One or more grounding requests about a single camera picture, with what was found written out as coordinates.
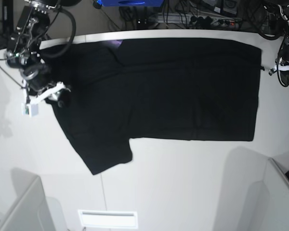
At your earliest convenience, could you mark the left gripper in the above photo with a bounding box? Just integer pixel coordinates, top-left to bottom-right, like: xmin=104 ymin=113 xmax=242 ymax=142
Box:
xmin=278 ymin=47 xmax=289 ymax=87

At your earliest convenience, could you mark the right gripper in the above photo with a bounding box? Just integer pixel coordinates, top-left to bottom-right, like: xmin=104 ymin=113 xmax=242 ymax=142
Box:
xmin=20 ymin=64 xmax=71 ymax=108

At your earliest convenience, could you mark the black T-shirt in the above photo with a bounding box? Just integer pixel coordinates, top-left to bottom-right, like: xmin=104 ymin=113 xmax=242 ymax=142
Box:
xmin=45 ymin=38 xmax=262 ymax=175

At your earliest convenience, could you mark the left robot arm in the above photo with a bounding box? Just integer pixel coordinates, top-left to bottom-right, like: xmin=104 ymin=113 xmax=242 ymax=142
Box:
xmin=257 ymin=0 xmax=289 ymax=87

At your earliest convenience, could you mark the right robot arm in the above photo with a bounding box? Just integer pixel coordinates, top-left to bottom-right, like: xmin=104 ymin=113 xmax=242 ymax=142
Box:
xmin=3 ymin=0 xmax=79 ymax=108

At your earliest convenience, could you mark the blue box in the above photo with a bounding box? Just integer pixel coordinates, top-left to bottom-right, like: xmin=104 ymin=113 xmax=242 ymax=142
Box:
xmin=97 ymin=0 xmax=164 ymax=7

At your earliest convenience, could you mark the white left partition panel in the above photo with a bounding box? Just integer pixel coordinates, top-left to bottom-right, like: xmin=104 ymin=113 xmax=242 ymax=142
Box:
xmin=0 ymin=168 xmax=68 ymax=231

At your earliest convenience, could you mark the white partition panel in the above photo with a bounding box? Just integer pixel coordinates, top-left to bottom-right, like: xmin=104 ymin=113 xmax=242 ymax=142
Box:
xmin=238 ymin=157 xmax=289 ymax=231
xmin=0 ymin=168 xmax=68 ymax=231

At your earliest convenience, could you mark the white right partition panel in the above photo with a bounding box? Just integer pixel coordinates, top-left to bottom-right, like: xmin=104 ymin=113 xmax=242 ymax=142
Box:
xmin=238 ymin=157 xmax=289 ymax=231

